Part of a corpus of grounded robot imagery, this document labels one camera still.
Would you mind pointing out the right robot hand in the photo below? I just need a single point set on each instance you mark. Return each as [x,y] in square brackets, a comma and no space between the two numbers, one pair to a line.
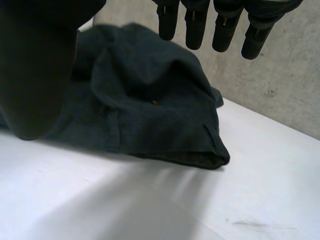
[32,75]

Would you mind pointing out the dark blue shorts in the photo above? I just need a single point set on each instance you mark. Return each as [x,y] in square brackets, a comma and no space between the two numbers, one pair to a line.
[150,105]

